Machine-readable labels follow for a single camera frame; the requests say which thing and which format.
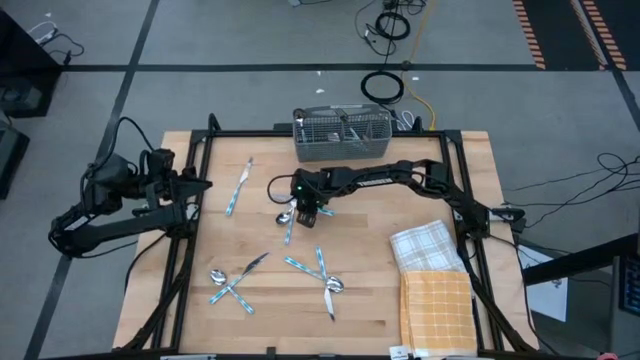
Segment black cable with plug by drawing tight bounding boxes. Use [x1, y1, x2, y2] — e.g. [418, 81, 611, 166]
[47, 32, 85, 66]

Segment white paper sheet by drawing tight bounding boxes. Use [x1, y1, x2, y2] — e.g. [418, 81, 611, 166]
[517, 244, 570, 324]

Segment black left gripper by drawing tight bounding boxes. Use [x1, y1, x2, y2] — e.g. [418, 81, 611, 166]
[144, 148, 214, 212]

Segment yellow floor cable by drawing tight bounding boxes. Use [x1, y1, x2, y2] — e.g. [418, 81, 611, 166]
[399, 0, 439, 132]

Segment black desk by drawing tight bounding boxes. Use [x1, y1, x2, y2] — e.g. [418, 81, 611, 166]
[519, 233, 640, 360]

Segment white floor cable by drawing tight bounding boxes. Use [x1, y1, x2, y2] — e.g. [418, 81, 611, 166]
[27, 20, 59, 45]

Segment black box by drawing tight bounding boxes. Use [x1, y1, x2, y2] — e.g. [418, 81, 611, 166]
[0, 122, 31, 201]

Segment white plaid cloth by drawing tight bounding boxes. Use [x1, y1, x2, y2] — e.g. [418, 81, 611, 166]
[388, 218, 469, 275]

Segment black floor cable bundle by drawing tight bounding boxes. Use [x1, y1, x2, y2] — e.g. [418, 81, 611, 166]
[502, 151, 640, 201]

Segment grey plastic cutlery basket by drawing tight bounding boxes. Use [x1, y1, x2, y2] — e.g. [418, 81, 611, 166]
[292, 103, 393, 163]

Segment black mat orange-striped edges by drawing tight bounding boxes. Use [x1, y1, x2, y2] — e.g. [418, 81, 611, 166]
[512, 0, 640, 72]

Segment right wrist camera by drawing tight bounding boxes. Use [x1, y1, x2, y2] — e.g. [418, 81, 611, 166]
[296, 207, 320, 230]

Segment thin black floor cable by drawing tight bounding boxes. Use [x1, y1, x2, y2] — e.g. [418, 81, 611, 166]
[353, 0, 430, 66]

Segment orange plaid cloth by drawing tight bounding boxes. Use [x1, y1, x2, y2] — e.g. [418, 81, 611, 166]
[398, 269, 479, 359]

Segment black cabinet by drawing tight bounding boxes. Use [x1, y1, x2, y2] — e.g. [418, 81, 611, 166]
[0, 9, 63, 119]

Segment large coiled black cable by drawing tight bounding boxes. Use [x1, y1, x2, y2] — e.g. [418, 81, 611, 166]
[359, 70, 405, 106]

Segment white looped cable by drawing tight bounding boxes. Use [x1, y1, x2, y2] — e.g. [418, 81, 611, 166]
[389, 109, 417, 131]

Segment dark screen device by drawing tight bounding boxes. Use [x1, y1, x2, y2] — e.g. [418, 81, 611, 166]
[618, 254, 640, 317]

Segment small coiled black cable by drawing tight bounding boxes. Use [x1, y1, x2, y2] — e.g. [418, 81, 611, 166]
[374, 10, 413, 42]

